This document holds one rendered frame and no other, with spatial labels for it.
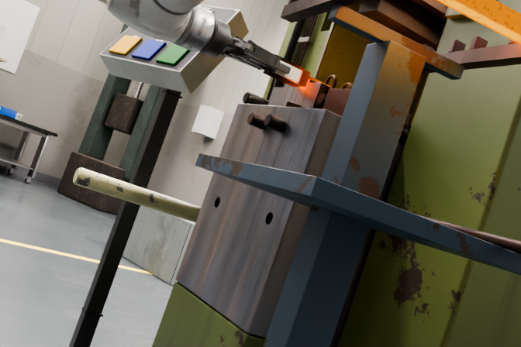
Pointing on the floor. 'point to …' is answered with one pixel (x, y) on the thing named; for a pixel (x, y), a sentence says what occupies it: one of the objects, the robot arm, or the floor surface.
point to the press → (135, 105)
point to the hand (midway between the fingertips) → (284, 71)
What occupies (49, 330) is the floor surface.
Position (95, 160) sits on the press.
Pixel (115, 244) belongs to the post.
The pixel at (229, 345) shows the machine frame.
